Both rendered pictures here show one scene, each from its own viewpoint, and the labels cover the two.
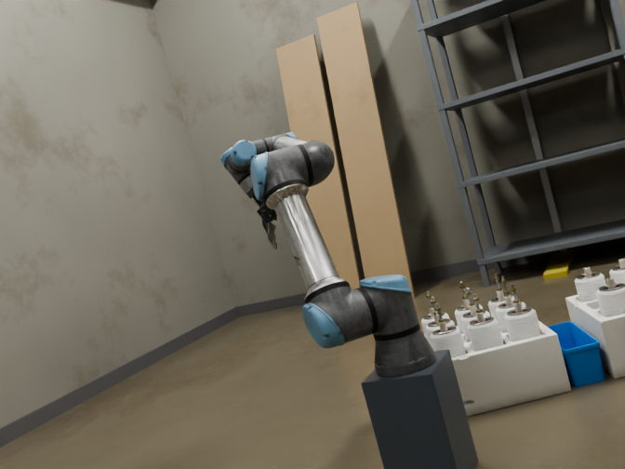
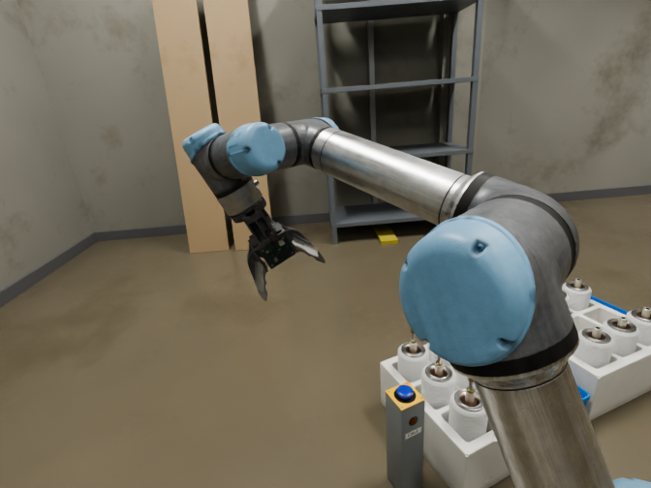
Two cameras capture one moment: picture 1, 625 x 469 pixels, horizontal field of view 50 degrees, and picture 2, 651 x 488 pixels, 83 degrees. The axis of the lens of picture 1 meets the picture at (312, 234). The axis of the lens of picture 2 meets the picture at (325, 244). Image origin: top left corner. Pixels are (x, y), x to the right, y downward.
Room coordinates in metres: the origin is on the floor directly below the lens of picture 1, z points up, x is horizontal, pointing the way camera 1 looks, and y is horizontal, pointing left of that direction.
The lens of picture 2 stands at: (1.56, 0.32, 1.01)
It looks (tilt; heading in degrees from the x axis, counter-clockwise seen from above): 22 degrees down; 333
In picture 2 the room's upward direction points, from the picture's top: 5 degrees counter-clockwise
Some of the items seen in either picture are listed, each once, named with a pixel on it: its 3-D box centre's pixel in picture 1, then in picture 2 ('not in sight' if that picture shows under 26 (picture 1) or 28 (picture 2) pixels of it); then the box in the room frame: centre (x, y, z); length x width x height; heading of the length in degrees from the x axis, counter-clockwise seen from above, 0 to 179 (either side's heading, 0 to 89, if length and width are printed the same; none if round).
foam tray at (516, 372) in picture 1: (486, 361); (466, 400); (2.16, -0.44, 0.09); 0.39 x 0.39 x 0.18; 86
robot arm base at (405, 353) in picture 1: (401, 346); not in sight; (1.63, -0.14, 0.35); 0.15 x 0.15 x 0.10
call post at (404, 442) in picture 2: not in sight; (404, 442); (2.11, -0.15, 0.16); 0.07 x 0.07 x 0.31; 86
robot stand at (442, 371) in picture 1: (421, 422); not in sight; (1.63, -0.14, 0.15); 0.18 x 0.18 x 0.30; 64
